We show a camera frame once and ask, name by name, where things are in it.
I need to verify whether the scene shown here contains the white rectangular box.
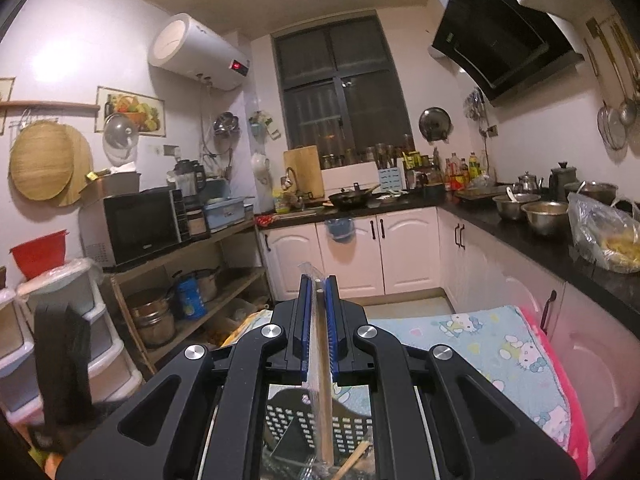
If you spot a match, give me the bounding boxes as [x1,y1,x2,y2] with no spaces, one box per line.
[320,162,381,196]

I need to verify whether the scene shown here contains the light blue plastic box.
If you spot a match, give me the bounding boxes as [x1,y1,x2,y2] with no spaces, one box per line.
[204,195,255,231]

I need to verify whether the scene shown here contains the blue canister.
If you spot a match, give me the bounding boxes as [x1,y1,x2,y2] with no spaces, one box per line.
[172,275,208,320]

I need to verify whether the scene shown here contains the steel mixing bowl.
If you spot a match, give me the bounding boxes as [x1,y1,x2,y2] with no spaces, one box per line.
[492,192,541,221]
[520,201,571,237]

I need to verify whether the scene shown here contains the cardboard box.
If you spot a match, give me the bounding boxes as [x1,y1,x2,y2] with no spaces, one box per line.
[80,170,143,206]

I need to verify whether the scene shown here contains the black wok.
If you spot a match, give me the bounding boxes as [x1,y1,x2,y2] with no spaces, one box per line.
[327,184,383,211]

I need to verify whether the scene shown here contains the pink blanket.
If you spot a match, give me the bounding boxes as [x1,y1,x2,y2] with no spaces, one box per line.
[520,305,596,480]

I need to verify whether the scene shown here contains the black range hood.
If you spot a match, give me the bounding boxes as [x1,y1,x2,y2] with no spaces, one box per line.
[431,0,586,107]

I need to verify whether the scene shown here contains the row of glass jars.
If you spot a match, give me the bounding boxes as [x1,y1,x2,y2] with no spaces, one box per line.
[320,135,436,171]

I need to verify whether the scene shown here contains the metal faucet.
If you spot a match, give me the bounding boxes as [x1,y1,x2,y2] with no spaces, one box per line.
[280,166,301,206]

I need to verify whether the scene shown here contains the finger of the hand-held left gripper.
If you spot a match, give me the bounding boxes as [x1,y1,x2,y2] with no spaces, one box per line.
[33,304,67,426]
[65,306,93,411]

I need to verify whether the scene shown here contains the wooden cutting board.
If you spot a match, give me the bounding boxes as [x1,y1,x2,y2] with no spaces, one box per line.
[283,145,325,198]

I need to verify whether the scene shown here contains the white plastic drawer unit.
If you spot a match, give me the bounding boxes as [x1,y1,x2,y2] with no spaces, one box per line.
[0,257,146,411]

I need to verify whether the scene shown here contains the black blender jug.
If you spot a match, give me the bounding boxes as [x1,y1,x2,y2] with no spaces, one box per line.
[172,159,207,198]

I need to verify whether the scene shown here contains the row of condiment bottles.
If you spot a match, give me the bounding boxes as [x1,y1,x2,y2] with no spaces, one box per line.
[442,150,491,192]

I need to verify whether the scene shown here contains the fruit wall picture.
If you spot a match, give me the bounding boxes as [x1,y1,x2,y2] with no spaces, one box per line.
[95,86,165,138]

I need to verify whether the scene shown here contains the small black appliance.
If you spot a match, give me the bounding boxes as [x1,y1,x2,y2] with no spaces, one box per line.
[182,195,211,241]

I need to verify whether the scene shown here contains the row of hanging kitchen utensils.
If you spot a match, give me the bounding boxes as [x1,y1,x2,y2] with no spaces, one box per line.
[585,12,640,128]

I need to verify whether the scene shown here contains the red plastic basin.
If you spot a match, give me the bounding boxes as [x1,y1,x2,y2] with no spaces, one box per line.
[9,230,68,281]

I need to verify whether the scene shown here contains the dark framed window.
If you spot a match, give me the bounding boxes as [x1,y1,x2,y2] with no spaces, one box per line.
[272,10,416,153]

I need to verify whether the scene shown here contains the wooden wall shelf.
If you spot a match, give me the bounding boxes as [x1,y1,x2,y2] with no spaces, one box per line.
[0,101,101,111]

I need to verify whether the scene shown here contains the black kitchen countertop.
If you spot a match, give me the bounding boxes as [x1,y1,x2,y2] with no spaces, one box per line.
[255,190,640,311]

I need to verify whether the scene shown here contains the dark hanging pot lid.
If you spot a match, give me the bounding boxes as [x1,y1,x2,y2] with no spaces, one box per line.
[418,106,453,142]

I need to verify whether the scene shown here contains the small hanging metal tools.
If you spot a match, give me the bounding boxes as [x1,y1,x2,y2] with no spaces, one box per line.
[462,87,486,123]

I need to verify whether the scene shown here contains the wooden stick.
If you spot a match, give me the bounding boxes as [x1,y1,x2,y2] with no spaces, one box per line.
[107,275,151,381]

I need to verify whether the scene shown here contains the hanging steel bowls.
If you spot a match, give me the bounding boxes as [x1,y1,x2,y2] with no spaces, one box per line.
[212,111,240,141]

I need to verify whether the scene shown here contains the blue white knife block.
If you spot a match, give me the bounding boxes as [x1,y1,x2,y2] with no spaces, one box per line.
[377,160,408,193]

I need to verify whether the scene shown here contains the clear plastic bag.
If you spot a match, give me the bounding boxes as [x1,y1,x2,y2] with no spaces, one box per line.
[567,192,640,275]

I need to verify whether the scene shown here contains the blue hanging bin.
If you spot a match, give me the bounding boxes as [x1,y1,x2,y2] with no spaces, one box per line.
[324,217,355,243]

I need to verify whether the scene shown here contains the wooden shelf rack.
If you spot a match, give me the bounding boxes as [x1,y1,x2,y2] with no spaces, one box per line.
[102,217,273,381]

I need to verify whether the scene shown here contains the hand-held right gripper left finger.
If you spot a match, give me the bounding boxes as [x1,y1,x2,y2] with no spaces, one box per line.
[55,275,313,480]

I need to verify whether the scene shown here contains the teal wall caddy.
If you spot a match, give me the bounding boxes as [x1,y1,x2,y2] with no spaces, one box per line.
[249,110,276,138]

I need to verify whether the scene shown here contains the cartoon cat printed blanket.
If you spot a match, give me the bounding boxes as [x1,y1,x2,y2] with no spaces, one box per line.
[220,304,573,443]

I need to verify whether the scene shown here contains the mesh strainer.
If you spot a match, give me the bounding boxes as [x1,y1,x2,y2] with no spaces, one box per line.
[597,100,628,151]

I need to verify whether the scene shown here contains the glass pot lid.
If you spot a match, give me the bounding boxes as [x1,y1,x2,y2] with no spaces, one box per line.
[102,112,141,153]

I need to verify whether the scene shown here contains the grey plastic utensil basket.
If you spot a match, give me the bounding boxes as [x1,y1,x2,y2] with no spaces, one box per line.
[262,385,375,480]

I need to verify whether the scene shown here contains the white hanging jug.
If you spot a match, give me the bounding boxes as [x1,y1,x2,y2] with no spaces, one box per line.
[250,152,272,186]

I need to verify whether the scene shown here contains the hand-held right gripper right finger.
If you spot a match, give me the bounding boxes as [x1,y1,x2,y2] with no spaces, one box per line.
[324,275,583,480]

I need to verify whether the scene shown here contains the black microwave oven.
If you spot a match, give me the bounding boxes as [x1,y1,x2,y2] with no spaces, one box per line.
[80,187,188,268]

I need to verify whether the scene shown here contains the steel kettle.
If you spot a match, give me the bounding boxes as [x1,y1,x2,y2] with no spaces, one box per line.
[515,171,545,196]

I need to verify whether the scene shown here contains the round wooden board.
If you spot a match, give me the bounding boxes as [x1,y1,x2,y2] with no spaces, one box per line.
[55,125,93,207]

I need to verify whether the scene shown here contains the round bamboo mat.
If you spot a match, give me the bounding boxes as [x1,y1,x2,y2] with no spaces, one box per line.
[9,121,81,201]

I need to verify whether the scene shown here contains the white water heater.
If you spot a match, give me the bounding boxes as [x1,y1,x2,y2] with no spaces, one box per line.
[147,12,251,92]

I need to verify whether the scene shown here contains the white base cabinets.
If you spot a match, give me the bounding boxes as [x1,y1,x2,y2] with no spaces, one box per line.
[257,205,640,461]

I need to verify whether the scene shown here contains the chopstick pair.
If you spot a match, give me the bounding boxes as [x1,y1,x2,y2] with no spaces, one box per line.
[298,261,335,468]

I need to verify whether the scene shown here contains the dark lidded pot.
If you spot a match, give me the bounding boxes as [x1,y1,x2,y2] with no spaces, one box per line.
[548,161,581,201]

